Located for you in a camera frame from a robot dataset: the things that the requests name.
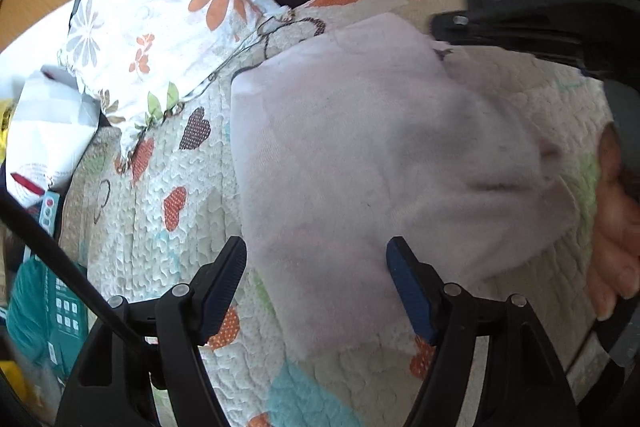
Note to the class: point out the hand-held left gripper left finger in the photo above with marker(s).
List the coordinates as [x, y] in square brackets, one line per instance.
[222, 292]

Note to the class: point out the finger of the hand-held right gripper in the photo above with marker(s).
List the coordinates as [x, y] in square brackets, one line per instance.
[510, 32]

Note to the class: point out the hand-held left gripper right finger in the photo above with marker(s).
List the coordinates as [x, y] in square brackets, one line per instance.
[407, 292]

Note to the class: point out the pink cardigan with grey trim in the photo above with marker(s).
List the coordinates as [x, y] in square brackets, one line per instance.
[350, 157]

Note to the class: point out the person's right hand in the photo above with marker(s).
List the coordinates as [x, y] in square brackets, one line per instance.
[607, 232]

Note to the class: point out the quilted heart-print bedspread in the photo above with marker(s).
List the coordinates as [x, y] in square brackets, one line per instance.
[200, 207]

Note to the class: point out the teal cardboard box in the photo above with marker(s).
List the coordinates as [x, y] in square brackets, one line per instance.
[60, 317]

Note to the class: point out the white paper bag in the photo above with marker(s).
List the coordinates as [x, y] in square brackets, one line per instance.
[50, 127]

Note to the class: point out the white floral pillow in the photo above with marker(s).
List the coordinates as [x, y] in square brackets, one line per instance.
[150, 7]

